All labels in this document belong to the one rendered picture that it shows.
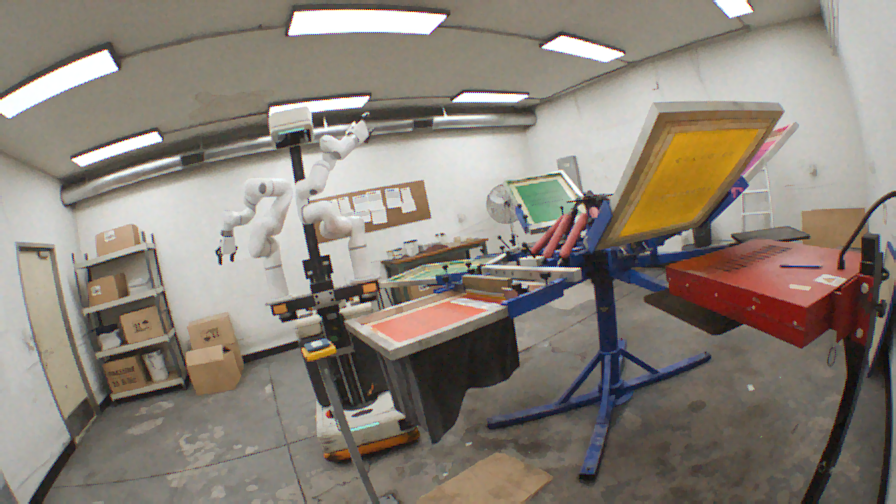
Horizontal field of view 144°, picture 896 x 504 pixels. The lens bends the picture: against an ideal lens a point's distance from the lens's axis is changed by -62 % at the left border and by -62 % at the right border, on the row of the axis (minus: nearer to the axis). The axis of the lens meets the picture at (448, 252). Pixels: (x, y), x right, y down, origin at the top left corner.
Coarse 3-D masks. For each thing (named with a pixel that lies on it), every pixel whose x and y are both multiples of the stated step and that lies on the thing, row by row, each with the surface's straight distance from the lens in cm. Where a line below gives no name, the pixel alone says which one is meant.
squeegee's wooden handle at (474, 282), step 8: (464, 280) 185; (472, 280) 179; (480, 280) 173; (488, 280) 168; (496, 280) 163; (504, 280) 158; (512, 280) 159; (472, 288) 180; (480, 288) 175; (488, 288) 169; (496, 288) 164
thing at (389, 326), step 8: (464, 296) 188; (472, 296) 185; (440, 304) 182; (448, 304) 179; (456, 304) 176; (416, 312) 176; (392, 320) 172; (384, 328) 162; (392, 328) 159; (400, 328) 156
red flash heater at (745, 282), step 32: (704, 256) 126; (736, 256) 123; (768, 256) 120; (800, 256) 118; (832, 256) 117; (672, 288) 120; (704, 288) 105; (736, 288) 94; (768, 288) 91; (800, 288) 90; (832, 288) 90; (736, 320) 97; (768, 320) 89; (800, 320) 81; (832, 320) 92
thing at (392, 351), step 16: (528, 288) 173; (400, 304) 184; (416, 304) 184; (352, 320) 174; (368, 320) 176; (464, 320) 136; (480, 320) 137; (496, 320) 141; (368, 336) 143; (432, 336) 128; (448, 336) 131; (384, 352) 128; (400, 352) 124
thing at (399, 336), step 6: (486, 300) 172; (492, 300) 170; (498, 300) 168; (504, 300) 166; (468, 306) 168; (462, 312) 160; (468, 312) 159; (474, 312) 157; (480, 312) 155; (402, 330) 153; (408, 330) 151; (414, 330) 149; (420, 330) 148; (390, 336) 149; (396, 336) 147; (402, 336) 145; (408, 336) 144; (414, 336) 142
